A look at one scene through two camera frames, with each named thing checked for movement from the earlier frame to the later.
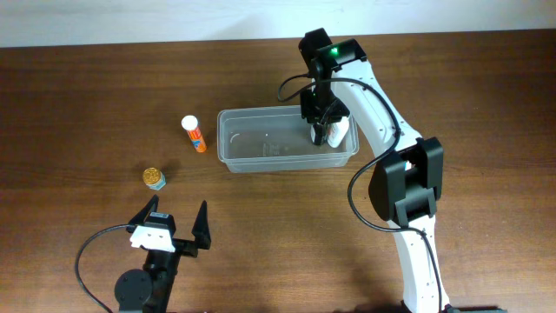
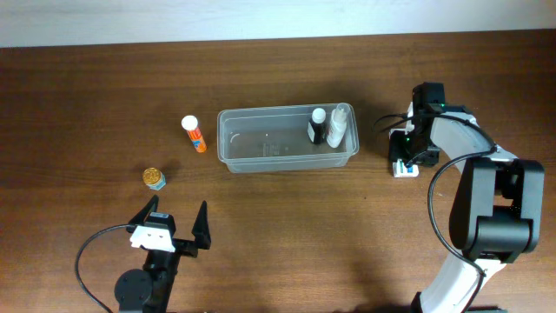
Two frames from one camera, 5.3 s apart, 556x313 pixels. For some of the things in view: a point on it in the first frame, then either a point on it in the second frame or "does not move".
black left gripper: x=185 y=247 does not move
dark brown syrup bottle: x=319 y=133 does not move
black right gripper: x=324 y=115 to x=427 y=157
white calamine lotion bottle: x=337 y=132 does not move
